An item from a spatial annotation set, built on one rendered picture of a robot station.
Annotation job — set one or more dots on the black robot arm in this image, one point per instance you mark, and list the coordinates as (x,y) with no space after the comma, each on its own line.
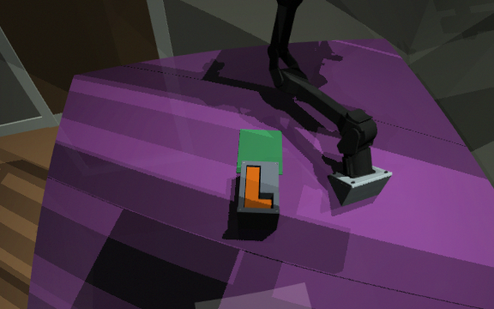
(357,129)

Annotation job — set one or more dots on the orange l-shaped part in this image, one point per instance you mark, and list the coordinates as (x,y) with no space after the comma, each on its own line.
(252,190)

